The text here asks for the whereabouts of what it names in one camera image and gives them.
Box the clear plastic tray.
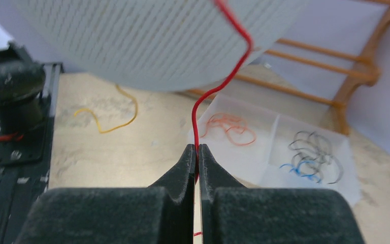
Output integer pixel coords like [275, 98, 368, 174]
[198, 95, 362, 205]

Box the orange wooden rack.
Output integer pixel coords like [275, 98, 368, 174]
[181, 0, 390, 136]

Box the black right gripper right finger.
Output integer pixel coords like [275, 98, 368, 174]
[198, 144, 365, 243]

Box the red cable in tray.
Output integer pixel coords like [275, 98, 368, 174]
[200, 112, 257, 147]

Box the black cable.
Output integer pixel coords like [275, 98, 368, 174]
[287, 130, 344, 185]

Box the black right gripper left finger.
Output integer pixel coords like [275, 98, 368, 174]
[16, 144, 196, 243]

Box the grey cable spool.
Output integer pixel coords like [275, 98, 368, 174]
[14, 1, 308, 91]

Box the yellow cable on table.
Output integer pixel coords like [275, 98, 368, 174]
[74, 83, 139, 135]

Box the red cable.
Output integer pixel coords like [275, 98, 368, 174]
[190, 0, 253, 237]
[200, 112, 257, 147]

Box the blue cable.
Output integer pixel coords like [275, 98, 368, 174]
[279, 160, 323, 184]

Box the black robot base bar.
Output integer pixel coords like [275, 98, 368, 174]
[0, 42, 63, 243]

